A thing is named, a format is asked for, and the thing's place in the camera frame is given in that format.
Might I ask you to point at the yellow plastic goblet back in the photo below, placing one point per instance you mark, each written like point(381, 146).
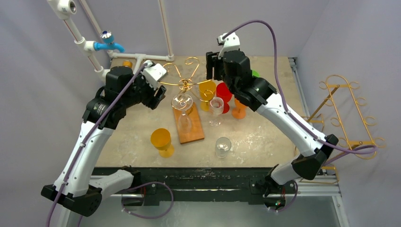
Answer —
point(207, 91)

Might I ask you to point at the ribbed clear wine glass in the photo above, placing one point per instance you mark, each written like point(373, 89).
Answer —
point(216, 107)

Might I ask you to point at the white pvc pipe frame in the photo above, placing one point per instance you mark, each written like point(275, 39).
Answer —
point(64, 9)

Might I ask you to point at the clear glass near front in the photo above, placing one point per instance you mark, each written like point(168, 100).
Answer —
point(222, 147)

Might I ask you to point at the yellow plastic goblet front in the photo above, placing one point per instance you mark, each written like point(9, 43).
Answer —
point(161, 140)

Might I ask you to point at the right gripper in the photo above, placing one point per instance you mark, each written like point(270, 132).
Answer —
point(213, 65)

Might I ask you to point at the blue tap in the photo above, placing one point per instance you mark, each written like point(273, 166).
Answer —
point(108, 42)

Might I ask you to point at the green plastic cup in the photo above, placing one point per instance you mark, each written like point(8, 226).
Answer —
point(255, 74)

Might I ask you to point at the red plastic goblet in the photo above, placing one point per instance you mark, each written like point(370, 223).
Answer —
point(223, 92)

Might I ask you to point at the gold wall hook rack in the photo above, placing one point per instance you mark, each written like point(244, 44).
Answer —
point(342, 110)

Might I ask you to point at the orange brass tap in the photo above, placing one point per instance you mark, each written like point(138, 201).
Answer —
point(127, 64)

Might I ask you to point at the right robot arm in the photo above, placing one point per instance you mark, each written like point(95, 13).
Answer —
point(234, 69)

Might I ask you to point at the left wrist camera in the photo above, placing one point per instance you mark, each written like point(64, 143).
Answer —
point(153, 73)

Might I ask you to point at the yellow plastic goblet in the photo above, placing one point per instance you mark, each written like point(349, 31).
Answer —
point(207, 91)
point(161, 140)

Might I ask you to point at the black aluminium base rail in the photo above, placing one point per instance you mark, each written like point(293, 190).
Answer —
point(152, 185)

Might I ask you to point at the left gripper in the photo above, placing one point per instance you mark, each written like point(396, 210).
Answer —
point(154, 96)

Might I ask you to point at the orange plastic goblet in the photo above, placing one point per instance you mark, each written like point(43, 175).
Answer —
point(239, 112)

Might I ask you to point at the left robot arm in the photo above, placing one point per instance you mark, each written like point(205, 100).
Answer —
point(123, 88)

